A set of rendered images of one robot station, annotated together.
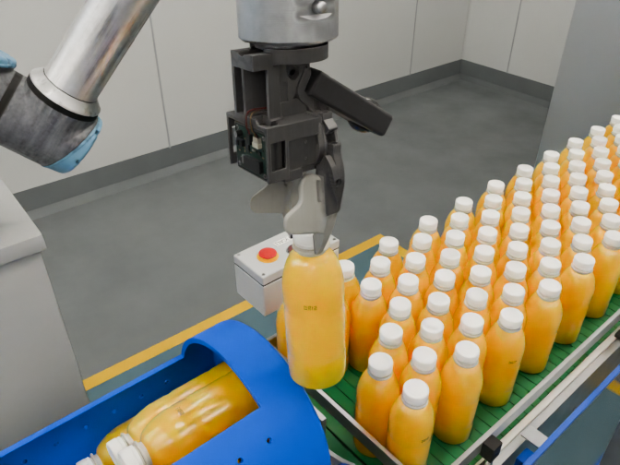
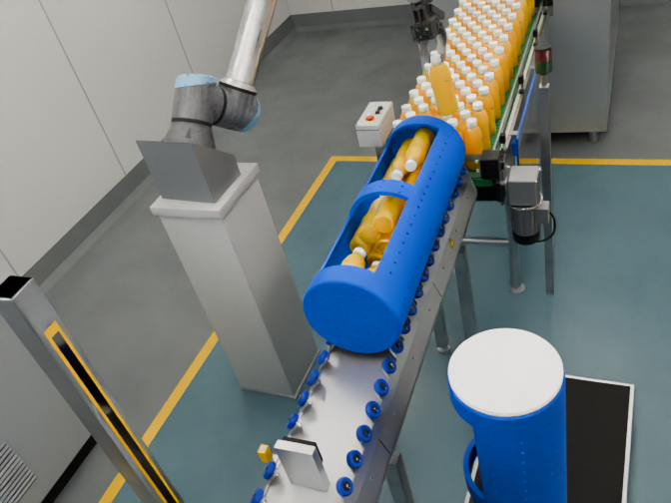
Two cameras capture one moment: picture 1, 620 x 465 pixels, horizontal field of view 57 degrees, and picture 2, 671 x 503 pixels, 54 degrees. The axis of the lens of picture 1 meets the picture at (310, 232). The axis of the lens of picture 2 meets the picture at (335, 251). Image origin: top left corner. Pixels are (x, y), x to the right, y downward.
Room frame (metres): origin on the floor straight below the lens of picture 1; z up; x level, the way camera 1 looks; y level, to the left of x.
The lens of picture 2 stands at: (-1.26, 1.15, 2.33)
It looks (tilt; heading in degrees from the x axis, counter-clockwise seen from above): 37 degrees down; 341
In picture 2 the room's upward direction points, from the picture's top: 16 degrees counter-clockwise
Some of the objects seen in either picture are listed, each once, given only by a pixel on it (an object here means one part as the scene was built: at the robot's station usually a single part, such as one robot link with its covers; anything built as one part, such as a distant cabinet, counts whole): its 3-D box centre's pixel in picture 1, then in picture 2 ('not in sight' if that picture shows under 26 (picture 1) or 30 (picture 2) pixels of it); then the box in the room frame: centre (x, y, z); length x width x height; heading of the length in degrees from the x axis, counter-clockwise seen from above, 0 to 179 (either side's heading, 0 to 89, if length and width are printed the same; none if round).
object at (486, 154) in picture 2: not in sight; (489, 166); (0.47, -0.15, 0.95); 0.10 x 0.07 x 0.10; 40
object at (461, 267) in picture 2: not in sight; (466, 303); (0.50, 0.02, 0.31); 0.06 x 0.06 x 0.63; 40
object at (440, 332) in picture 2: not in sight; (434, 301); (0.61, 0.11, 0.31); 0.06 x 0.06 x 0.63; 40
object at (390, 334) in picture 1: (390, 334); not in sight; (0.70, -0.14, 1.09); 0.04 x 0.04 x 0.02
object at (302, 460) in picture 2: not in sight; (304, 462); (-0.27, 1.03, 1.00); 0.10 x 0.04 x 0.15; 40
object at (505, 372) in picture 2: not in sight; (504, 369); (-0.37, 0.50, 1.03); 0.28 x 0.28 x 0.01
